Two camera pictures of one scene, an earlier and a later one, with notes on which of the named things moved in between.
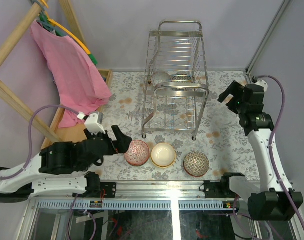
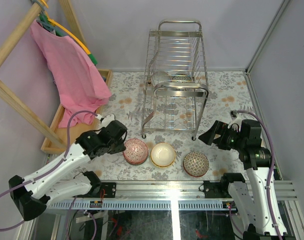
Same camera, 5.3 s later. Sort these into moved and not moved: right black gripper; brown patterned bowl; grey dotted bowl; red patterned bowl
Moved: right black gripper
Not moved: grey dotted bowl; red patterned bowl; brown patterned bowl
